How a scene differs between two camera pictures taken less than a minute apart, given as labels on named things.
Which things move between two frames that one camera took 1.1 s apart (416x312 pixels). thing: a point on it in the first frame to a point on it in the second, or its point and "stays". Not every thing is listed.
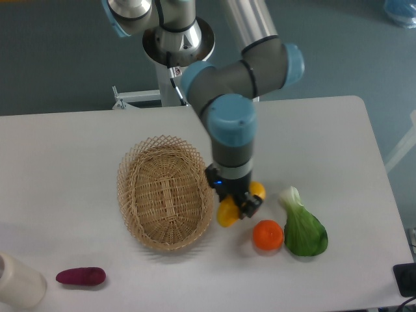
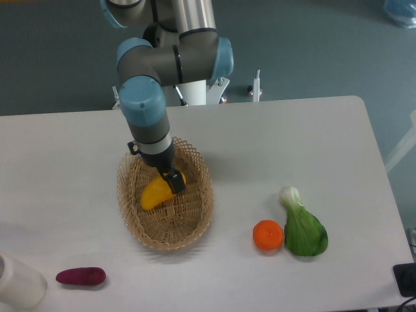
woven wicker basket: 165,192 stays
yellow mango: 229,208 to 157,191
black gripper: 225,187 to 164,162
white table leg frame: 409,143 stays
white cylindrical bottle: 21,286 stays
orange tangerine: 268,234 stays
